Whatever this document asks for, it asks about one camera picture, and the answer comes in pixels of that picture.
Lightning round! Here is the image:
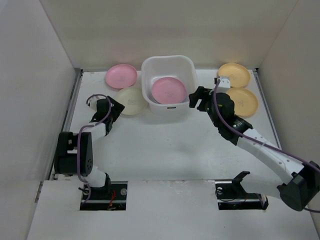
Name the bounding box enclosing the cream plate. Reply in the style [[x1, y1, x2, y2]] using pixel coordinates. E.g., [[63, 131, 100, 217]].
[[114, 86, 148, 116]]

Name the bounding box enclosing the yellow plate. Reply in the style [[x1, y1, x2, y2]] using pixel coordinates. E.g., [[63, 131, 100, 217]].
[[227, 87, 259, 117], [218, 63, 251, 88]]

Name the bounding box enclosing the pink plate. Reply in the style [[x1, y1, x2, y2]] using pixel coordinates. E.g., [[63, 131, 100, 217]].
[[104, 64, 138, 89], [151, 77, 188, 105]]

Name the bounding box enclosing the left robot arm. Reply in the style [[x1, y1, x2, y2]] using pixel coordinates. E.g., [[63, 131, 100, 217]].
[[54, 94, 125, 198]]

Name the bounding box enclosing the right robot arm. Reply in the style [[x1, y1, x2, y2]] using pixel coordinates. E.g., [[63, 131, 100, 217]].
[[188, 86, 320, 212]]

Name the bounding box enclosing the white plastic bin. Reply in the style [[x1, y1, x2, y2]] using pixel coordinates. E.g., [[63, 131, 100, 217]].
[[141, 55, 198, 115]]

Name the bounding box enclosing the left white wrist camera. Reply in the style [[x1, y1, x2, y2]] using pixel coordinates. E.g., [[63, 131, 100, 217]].
[[86, 96, 100, 111]]

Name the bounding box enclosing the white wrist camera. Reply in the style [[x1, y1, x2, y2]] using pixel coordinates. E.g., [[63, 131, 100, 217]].
[[214, 76, 231, 94], [86, 96, 100, 111]]

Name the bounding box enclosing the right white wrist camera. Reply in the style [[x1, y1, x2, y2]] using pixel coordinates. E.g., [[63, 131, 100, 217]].
[[214, 76, 231, 94]]

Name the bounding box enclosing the left aluminium rail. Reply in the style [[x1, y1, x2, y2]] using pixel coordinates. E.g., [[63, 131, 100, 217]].
[[46, 68, 84, 180]]

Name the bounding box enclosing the aluminium rail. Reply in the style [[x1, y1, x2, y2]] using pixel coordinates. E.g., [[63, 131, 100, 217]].
[[46, 68, 84, 180], [252, 68, 282, 150]]

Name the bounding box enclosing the right aluminium rail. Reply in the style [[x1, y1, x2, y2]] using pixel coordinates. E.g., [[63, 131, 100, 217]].
[[252, 68, 282, 150]]

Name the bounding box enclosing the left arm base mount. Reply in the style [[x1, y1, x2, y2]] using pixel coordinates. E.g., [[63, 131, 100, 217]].
[[78, 174, 128, 211]]

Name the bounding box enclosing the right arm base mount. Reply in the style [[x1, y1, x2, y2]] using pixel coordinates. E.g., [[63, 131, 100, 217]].
[[214, 171, 269, 211]]

